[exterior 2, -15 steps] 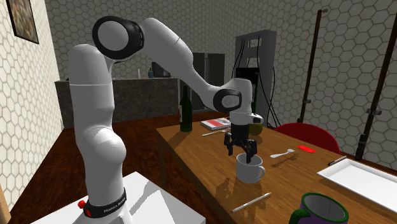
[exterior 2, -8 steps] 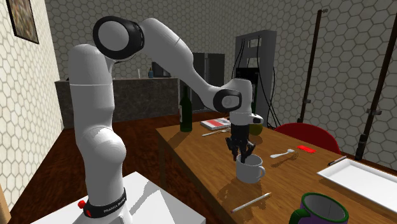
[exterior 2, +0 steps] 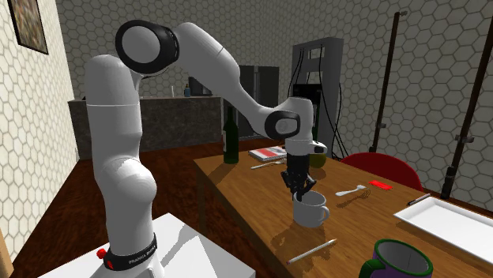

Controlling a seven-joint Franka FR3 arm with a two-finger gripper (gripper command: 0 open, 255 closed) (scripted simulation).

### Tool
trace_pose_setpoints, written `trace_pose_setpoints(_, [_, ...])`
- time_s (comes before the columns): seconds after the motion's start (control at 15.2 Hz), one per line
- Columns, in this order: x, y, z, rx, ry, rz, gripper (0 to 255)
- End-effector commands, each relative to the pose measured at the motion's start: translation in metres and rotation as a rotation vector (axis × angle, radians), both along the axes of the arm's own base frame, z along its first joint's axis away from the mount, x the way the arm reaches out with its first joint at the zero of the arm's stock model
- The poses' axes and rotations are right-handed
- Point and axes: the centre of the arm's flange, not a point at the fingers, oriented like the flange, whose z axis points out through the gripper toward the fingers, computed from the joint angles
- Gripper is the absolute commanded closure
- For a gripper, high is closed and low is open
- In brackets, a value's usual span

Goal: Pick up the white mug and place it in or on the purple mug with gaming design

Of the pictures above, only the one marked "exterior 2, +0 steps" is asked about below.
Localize dark green wine bottle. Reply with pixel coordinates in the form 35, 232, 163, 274
222, 105, 240, 165

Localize red card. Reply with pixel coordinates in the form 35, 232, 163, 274
367, 179, 393, 191

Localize grey rack with cables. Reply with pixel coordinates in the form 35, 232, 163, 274
287, 36, 345, 160

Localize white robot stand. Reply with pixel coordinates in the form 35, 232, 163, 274
37, 212, 258, 278

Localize dark pen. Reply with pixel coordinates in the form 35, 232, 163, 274
407, 193, 433, 207

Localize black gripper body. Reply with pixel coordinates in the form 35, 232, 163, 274
286, 152, 311, 182

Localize green apple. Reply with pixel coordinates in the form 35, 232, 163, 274
309, 152, 328, 170

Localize red and white book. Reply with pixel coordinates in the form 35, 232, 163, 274
247, 145, 288, 163

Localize white mug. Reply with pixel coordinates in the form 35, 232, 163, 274
292, 190, 331, 228

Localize white rectangular tray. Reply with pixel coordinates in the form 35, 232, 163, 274
393, 196, 493, 268

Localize red chair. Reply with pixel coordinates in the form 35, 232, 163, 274
340, 151, 425, 193

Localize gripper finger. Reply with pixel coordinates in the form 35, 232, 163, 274
280, 171, 302, 202
301, 174, 317, 197

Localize wooden table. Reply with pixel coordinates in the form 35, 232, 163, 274
192, 147, 493, 278

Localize dark standing pole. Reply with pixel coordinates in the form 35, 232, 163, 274
439, 36, 493, 201
368, 9, 408, 154

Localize framed wall picture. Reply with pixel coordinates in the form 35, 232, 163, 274
6, 0, 50, 55

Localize white pencil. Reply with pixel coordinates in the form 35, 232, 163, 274
285, 238, 338, 266

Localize white spoon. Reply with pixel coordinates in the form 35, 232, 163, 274
334, 184, 368, 197

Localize grey stone counter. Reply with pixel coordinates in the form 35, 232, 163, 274
67, 84, 224, 161

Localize purple and green mug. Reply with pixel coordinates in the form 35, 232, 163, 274
358, 238, 435, 278

